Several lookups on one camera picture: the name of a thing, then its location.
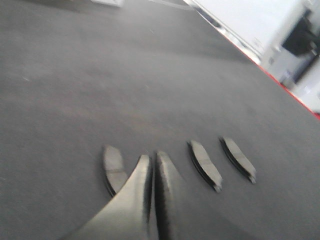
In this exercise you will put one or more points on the grey brake pad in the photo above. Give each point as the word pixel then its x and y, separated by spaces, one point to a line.
pixel 113 165
pixel 205 166
pixel 238 159

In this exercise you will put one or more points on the white flat box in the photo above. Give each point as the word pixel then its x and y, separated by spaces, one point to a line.
pixel 113 3

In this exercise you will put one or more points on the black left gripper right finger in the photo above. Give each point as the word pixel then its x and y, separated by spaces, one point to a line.
pixel 170 196

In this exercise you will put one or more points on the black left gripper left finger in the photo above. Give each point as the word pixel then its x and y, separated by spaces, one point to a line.
pixel 126 216

